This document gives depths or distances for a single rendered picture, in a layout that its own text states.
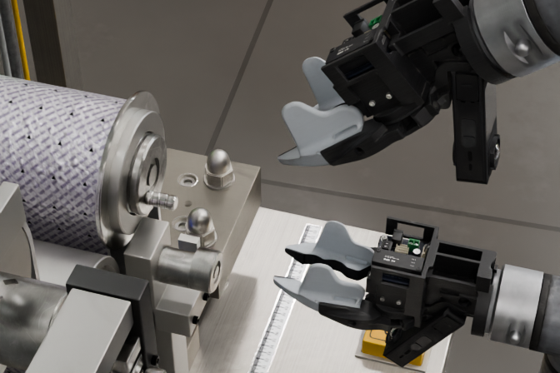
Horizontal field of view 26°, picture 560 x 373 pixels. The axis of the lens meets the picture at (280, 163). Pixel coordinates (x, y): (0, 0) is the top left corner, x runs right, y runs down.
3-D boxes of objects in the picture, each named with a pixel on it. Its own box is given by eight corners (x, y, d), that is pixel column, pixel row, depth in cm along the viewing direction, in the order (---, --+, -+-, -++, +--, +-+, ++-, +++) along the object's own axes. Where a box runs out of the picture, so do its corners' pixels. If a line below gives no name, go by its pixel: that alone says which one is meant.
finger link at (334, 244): (297, 198, 123) (382, 226, 120) (297, 238, 127) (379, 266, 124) (284, 218, 121) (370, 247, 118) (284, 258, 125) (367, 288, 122)
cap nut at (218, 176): (229, 193, 140) (227, 165, 136) (199, 186, 140) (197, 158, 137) (238, 172, 142) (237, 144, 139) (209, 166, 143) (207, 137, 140)
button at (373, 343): (421, 367, 138) (422, 354, 136) (361, 353, 139) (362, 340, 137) (432, 321, 142) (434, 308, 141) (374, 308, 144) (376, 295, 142)
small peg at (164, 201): (172, 210, 108) (176, 194, 108) (142, 203, 109) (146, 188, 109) (176, 211, 109) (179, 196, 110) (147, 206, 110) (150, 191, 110)
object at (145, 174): (173, 149, 115) (152, 225, 113) (153, 145, 115) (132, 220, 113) (154, 123, 107) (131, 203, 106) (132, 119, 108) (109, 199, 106)
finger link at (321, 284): (273, 245, 118) (368, 254, 117) (273, 285, 122) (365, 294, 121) (269, 269, 116) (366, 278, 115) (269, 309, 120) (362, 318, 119)
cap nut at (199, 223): (211, 254, 133) (209, 225, 130) (179, 246, 133) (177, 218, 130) (221, 231, 135) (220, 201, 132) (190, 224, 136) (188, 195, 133)
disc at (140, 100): (108, 284, 110) (92, 163, 100) (103, 282, 110) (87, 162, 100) (165, 177, 121) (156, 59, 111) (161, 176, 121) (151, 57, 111)
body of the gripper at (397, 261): (381, 211, 119) (503, 237, 116) (376, 270, 125) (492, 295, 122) (362, 267, 114) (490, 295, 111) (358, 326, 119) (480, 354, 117)
